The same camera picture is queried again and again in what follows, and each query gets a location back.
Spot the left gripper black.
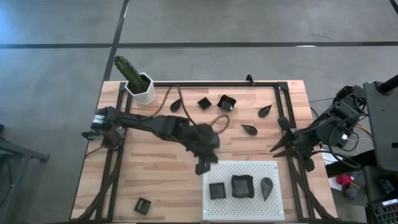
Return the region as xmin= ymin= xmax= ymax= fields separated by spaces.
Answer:
xmin=183 ymin=124 xmax=221 ymax=175

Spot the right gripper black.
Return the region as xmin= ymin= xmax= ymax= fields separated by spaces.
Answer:
xmin=269 ymin=116 xmax=320 ymax=173

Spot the small black square plate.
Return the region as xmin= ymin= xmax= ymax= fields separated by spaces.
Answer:
xmin=134 ymin=197 xmax=152 ymax=216
xmin=208 ymin=182 xmax=227 ymax=200
xmin=197 ymin=96 xmax=213 ymax=111

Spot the black teardrop mini plate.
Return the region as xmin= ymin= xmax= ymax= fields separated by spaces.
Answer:
xmin=241 ymin=124 xmax=259 ymax=137
xmin=169 ymin=98 xmax=183 ymax=113
xmin=257 ymin=104 xmax=273 ymax=119
xmin=260 ymin=177 xmax=274 ymax=202

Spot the black wavy square plate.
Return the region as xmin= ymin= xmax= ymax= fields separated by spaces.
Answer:
xmin=230 ymin=174 xmax=256 ymax=200
xmin=216 ymin=94 xmax=238 ymax=112

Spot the white paper sheet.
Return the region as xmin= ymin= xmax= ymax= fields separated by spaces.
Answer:
xmin=322 ymin=151 xmax=335 ymax=166
xmin=328 ymin=175 xmax=343 ymax=191

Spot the black floor beam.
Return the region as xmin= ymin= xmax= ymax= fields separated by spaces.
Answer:
xmin=325 ymin=149 xmax=377 ymax=179

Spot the small red object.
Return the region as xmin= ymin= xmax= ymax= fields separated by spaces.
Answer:
xmin=335 ymin=174 xmax=354 ymax=187

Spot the white faceted plant pot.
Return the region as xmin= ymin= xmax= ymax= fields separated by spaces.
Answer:
xmin=124 ymin=72 xmax=156 ymax=106

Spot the white perforated raised tray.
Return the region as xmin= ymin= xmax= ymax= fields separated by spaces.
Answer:
xmin=202 ymin=160 xmax=285 ymax=222

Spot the small grey object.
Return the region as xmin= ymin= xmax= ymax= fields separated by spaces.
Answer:
xmin=343 ymin=185 xmax=359 ymax=200

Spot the black padded seat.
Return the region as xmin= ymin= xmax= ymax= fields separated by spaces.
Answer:
xmin=363 ymin=166 xmax=398 ymax=203

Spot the dark grey equipment cabinet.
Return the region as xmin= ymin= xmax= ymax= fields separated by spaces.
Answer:
xmin=363 ymin=80 xmax=398 ymax=174

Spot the tall green cactus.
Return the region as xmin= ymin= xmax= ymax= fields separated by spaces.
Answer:
xmin=113 ymin=55 xmax=146 ymax=93

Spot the box of coloured parts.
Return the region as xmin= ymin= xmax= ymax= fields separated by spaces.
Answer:
xmin=366 ymin=198 xmax=398 ymax=224

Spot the black round pole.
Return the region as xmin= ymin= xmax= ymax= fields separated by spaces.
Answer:
xmin=377 ymin=73 xmax=398 ymax=95

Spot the black metal stand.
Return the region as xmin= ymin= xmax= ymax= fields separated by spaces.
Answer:
xmin=0 ymin=123 xmax=51 ymax=218

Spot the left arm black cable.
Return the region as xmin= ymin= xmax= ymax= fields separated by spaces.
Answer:
xmin=152 ymin=85 xmax=231 ymax=135

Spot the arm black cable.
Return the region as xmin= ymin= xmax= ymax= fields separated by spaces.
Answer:
xmin=310 ymin=123 xmax=358 ymax=170
xmin=152 ymin=85 xmax=231 ymax=135

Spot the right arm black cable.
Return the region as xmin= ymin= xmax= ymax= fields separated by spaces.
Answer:
xmin=310 ymin=123 xmax=358 ymax=170

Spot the yellow cable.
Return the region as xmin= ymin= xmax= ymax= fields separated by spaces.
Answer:
xmin=356 ymin=123 xmax=373 ymax=136

